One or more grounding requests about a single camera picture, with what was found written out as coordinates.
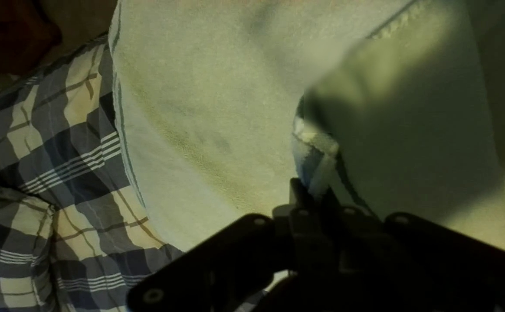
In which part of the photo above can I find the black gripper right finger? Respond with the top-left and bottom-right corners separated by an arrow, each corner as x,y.
322,205 -> 505,312

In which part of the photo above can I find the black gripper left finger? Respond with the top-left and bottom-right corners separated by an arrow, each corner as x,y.
127,214 -> 292,312

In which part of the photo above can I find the cream towel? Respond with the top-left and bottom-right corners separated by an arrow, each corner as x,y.
110,0 -> 505,250

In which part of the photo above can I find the plaid bed comforter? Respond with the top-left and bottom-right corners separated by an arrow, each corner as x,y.
0,37 -> 179,312

